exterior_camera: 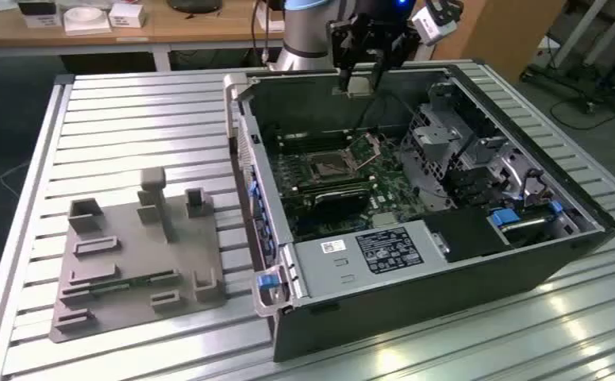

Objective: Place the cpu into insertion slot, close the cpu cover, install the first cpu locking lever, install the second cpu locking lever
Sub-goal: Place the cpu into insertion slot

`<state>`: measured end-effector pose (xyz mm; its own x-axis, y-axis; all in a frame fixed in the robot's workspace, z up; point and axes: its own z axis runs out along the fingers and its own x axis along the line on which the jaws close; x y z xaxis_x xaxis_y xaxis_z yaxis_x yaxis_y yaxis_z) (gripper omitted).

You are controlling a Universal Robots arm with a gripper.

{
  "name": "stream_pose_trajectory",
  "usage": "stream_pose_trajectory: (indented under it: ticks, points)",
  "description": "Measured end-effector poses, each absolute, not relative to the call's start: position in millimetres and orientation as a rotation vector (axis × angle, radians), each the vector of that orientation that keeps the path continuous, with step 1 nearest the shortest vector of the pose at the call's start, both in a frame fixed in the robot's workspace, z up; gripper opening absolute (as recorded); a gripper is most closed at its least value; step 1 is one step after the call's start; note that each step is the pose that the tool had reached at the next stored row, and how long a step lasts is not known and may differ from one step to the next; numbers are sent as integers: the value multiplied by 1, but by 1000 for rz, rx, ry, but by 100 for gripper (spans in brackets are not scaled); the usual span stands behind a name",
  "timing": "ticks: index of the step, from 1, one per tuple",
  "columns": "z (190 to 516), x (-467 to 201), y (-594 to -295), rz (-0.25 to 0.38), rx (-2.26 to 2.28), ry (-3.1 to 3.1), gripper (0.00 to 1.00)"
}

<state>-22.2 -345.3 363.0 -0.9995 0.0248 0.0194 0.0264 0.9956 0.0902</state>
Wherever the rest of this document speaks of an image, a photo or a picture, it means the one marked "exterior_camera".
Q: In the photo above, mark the black round object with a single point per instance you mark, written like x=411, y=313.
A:
x=192, y=5

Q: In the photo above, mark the metal disk bay cage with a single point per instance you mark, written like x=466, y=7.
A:
x=434, y=137

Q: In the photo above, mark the green RAM stick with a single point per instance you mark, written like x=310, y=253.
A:
x=127, y=285

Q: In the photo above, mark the silver power supply unit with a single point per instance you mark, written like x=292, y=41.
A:
x=334, y=274

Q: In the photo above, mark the black graphics card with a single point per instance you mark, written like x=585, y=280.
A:
x=339, y=204

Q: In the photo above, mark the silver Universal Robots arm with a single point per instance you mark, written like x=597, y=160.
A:
x=307, y=35

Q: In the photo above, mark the blue case latch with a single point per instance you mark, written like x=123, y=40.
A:
x=267, y=281

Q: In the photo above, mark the black open PC case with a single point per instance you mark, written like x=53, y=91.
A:
x=418, y=309

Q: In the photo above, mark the green motherboard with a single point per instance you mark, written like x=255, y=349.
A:
x=391, y=186

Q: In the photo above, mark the wooden desk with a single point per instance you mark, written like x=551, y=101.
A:
x=0, y=31

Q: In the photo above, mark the small blue clip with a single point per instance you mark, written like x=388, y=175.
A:
x=554, y=208

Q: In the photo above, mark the white printed cardboard box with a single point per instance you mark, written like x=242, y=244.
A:
x=126, y=16

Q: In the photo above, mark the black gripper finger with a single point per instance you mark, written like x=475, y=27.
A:
x=344, y=47
x=380, y=67

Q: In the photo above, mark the black plastic shroud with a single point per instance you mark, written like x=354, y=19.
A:
x=466, y=234

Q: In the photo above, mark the wooden cabinet panel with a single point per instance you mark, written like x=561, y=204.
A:
x=498, y=39

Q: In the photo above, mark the CPU socket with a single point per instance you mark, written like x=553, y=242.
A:
x=331, y=166

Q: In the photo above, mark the white box with black top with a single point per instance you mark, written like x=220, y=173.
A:
x=39, y=12

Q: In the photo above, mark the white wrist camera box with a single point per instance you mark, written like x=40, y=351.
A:
x=430, y=25

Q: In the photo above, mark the white box with round hollow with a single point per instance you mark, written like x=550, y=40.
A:
x=86, y=21

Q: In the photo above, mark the small silver heatsink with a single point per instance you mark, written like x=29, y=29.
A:
x=386, y=219

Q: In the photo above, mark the grey parts rack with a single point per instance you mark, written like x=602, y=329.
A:
x=127, y=238

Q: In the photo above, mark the blue disk carrier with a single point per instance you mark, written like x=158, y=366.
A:
x=503, y=218

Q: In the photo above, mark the silver square CPU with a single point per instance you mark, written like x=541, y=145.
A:
x=360, y=85

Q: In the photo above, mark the wheeled equipment cart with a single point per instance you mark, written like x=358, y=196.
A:
x=598, y=71

